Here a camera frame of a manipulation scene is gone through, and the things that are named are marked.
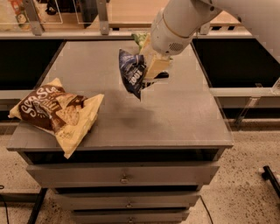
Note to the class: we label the clear acrylic display holder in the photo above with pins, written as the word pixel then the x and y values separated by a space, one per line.
pixel 24 15

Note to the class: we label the wooden shelf with metal brackets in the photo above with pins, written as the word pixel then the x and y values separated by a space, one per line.
pixel 114 17

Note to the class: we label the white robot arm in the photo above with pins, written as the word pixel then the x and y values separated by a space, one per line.
pixel 175 25

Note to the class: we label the grey drawer cabinet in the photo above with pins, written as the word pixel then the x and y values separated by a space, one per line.
pixel 146 158

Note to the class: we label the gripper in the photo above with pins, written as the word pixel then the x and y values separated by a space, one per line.
pixel 164 35

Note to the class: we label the black floor frame bar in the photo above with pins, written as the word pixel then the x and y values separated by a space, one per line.
pixel 35 198

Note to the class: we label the blue chip bag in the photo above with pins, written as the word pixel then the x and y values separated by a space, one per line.
pixel 132 70

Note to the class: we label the brown chip bag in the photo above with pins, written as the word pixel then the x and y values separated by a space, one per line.
pixel 68 117

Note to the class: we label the green chip bag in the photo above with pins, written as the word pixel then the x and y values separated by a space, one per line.
pixel 141 39

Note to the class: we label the black floor stand leg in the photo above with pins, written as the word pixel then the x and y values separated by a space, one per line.
pixel 268 175

